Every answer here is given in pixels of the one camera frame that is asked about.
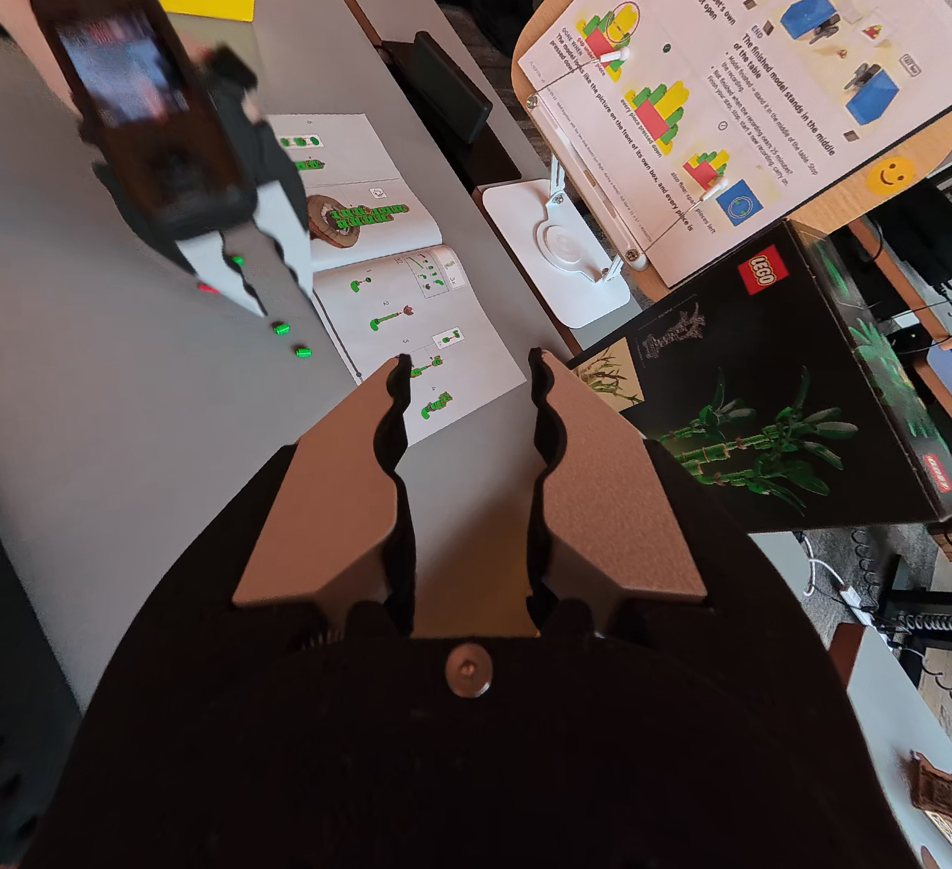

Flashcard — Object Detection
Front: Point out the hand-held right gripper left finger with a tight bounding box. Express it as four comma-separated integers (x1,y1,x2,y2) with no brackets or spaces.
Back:
232,354,416,635

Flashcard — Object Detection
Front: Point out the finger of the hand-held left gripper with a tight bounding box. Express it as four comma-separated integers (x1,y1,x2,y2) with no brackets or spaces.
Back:
256,177,313,295
178,233,267,315

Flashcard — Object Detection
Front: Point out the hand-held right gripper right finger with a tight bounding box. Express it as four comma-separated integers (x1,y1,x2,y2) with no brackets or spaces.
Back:
526,348,708,633

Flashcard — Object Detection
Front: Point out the black building set box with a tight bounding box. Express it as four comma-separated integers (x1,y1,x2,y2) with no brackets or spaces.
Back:
569,218,952,534

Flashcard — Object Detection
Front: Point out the open building instruction booklet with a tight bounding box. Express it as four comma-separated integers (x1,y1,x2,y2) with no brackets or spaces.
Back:
264,112,528,447

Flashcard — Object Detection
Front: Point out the black rectangular box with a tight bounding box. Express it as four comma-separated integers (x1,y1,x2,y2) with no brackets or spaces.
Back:
381,30,523,190

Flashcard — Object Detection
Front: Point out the white stand base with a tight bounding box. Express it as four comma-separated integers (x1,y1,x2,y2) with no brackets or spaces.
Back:
482,155,648,329

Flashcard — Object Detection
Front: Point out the printed instruction sheet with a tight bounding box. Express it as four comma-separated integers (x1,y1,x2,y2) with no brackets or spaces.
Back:
518,0,952,288

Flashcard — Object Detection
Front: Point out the black equipment box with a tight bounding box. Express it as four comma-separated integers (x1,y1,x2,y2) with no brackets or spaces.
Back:
870,177,952,290

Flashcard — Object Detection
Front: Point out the brown woven object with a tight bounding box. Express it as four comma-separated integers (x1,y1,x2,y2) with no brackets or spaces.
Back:
909,750,952,821

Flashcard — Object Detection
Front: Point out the yellow smiley sticker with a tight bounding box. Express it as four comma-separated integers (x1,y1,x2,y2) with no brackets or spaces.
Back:
866,156,917,199

